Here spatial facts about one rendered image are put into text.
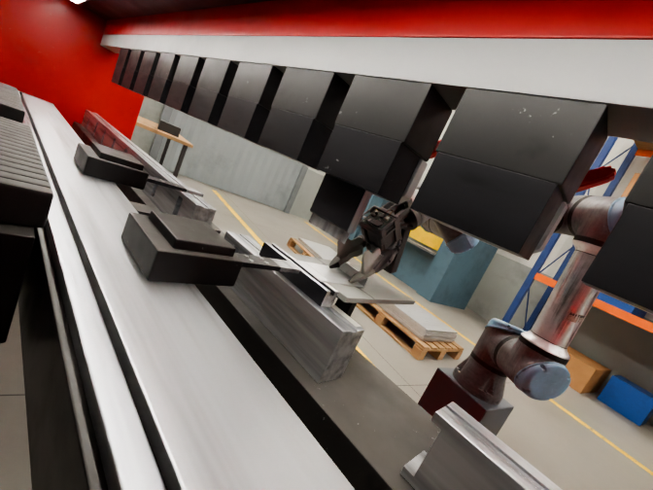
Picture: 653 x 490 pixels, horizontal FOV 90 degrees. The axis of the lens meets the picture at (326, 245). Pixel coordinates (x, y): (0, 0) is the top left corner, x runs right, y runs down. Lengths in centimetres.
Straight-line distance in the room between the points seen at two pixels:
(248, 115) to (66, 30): 184
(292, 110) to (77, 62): 198
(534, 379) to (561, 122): 70
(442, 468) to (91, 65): 250
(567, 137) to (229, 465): 41
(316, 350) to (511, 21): 51
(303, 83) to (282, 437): 59
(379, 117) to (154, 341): 42
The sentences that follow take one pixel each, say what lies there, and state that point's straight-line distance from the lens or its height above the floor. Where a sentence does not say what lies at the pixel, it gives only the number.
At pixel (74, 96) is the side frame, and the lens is 256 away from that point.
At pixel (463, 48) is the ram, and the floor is 139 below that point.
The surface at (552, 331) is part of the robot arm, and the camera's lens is 101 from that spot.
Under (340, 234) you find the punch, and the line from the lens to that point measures 56.
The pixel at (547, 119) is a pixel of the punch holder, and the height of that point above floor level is 132.
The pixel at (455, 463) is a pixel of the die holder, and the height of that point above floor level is 94.
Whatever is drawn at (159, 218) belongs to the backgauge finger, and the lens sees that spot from 46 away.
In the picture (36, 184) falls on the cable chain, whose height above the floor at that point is 104.
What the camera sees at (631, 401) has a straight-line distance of 620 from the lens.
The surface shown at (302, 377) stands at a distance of 54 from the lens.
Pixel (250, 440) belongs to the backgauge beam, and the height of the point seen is 99.
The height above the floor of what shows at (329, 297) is 99.
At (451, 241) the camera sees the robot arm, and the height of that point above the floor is 116.
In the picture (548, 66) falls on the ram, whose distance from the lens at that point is 47.
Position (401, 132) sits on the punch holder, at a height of 127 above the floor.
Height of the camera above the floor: 116
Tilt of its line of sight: 10 degrees down
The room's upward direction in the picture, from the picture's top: 24 degrees clockwise
